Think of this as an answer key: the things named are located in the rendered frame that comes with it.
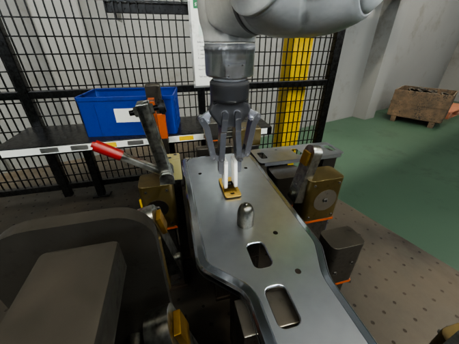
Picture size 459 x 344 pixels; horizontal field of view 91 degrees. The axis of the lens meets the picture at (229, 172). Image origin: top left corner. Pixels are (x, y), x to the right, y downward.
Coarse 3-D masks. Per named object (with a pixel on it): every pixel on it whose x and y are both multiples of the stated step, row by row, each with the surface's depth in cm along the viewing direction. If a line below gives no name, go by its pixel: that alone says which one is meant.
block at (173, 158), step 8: (176, 160) 55; (176, 168) 56; (176, 176) 57; (176, 184) 58; (176, 192) 60; (176, 200) 61; (184, 216) 64; (184, 224) 65; (184, 232) 67; (184, 240) 69; (184, 248) 70; (184, 256) 72
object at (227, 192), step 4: (220, 180) 57; (228, 180) 57; (220, 184) 56; (228, 184) 54; (232, 184) 54; (224, 188) 54; (228, 188) 54; (232, 188) 54; (236, 188) 54; (224, 192) 52; (228, 192) 52; (232, 192) 53; (236, 192) 52; (228, 196) 51; (232, 196) 51; (236, 196) 51
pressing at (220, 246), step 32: (192, 160) 68; (192, 192) 53; (256, 192) 54; (192, 224) 44; (224, 224) 44; (256, 224) 44; (288, 224) 44; (224, 256) 38; (288, 256) 38; (320, 256) 38; (224, 288) 34; (256, 288) 33; (288, 288) 33; (320, 288) 33; (256, 320) 29; (320, 320) 29; (352, 320) 29
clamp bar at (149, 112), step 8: (136, 104) 40; (144, 104) 40; (152, 104) 42; (160, 104) 41; (128, 112) 41; (136, 112) 41; (144, 112) 40; (152, 112) 41; (160, 112) 42; (144, 120) 41; (152, 120) 41; (144, 128) 42; (152, 128) 42; (152, 136) 43; (160, 136) 46; (152, 144) 43; (160, 144) 44; (152, 152) 44; (160, 152) 44; (160, 160) 45; (168, 160) 49; (160, 168) 46; (168, 168) 47
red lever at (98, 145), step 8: (96, 144) 42; (104, 144) 43; (104, 152) 42; (112, 152) 43; (120, 152) 44; (128, 160) 45; (136, 160) 45; (144, 160) 47; (144, 168) 46; (152, 168) 47
